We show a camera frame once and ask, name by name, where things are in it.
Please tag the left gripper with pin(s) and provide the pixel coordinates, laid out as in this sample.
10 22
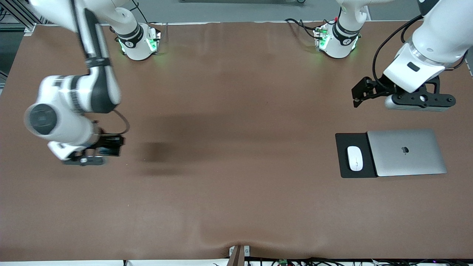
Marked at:
374 87

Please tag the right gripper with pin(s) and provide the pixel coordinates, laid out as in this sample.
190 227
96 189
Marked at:
104 142

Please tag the white computer mouse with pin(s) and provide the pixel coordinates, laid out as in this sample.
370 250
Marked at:
354 159

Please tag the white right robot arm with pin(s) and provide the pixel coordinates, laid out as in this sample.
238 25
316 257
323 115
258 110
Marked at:
99 85

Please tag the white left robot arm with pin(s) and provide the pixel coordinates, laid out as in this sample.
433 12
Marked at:
439 37

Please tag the black mouse pad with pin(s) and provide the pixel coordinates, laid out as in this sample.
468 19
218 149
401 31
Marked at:
342 159

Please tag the silver closed laptop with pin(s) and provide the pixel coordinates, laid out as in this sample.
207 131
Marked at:
406 162

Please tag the aluminium frame profile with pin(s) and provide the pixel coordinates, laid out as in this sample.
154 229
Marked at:
30 29

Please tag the metal table edge bracket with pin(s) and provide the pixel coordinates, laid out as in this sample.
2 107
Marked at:
238 256

